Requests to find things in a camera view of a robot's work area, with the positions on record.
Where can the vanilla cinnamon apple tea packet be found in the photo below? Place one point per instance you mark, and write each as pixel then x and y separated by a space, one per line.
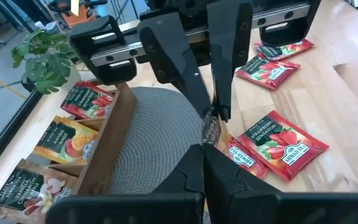
pixel 20 189

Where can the orange device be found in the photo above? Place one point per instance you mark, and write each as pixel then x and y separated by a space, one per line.
pixel 79 18

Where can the wooden three-compartment tray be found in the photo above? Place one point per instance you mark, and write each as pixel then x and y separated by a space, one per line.
pixel 113 140

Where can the grey round woven placemat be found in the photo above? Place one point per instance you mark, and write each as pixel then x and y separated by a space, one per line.
pixel 154 140

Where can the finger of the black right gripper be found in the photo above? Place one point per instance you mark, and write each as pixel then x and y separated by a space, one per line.
pixel 228 46
pixel 172 56

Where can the black metal table frame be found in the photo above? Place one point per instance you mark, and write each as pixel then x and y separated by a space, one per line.
pixel 5 140

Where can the strawberry sensation tea packet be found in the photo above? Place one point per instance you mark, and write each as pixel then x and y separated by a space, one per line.
pixel 244 158
pixel 85 102
pixel 284 146
pixel 266 73
pixel 284 49

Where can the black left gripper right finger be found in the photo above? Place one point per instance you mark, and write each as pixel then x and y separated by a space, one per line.
pixel 291 211

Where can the potted green plant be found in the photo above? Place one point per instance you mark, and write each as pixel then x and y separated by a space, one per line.
pixel 45 65

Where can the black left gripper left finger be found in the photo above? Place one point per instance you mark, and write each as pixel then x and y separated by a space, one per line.
pixel 120 211

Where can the mango magic tea packet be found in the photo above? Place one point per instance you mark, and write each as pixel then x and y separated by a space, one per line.
pixel 211 132
pixel 64 140

